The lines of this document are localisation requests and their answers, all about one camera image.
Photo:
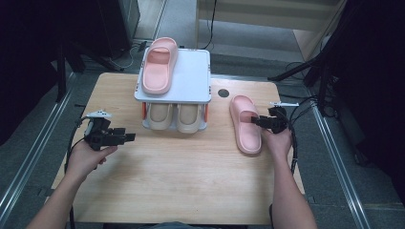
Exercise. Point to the black round table grommet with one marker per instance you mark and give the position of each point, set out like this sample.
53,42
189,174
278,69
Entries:
223,93

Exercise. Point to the metal floor rail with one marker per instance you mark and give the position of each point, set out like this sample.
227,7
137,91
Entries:
337,165
35,152

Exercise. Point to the dark curtain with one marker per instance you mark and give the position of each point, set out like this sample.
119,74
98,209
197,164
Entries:
375,79

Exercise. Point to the black metal stand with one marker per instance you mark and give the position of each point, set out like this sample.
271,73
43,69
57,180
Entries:
62,73

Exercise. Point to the cream perforated clog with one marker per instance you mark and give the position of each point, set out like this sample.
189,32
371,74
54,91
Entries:
160,116
189,117

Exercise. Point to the person's right hand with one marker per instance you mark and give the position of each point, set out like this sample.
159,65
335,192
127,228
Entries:
277,144

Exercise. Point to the person's left hand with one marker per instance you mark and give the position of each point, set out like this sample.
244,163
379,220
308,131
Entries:
86,160

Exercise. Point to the white two-tier shoe rack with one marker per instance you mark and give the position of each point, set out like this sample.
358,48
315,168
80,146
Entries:
191,76

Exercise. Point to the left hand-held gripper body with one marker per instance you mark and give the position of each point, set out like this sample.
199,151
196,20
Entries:
100,135

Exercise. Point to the black tripod stand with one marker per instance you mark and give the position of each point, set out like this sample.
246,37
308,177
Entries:
318,63

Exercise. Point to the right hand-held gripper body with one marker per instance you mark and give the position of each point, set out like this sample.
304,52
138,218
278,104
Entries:
277,120

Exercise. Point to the light wooden cabinet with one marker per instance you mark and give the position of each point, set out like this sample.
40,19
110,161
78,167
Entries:
270,16

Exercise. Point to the grey tape strip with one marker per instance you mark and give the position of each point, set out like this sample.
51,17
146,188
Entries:
44,192
311,199

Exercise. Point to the pink slide slipper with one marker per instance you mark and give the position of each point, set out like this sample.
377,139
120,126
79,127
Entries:
246,133
158,66

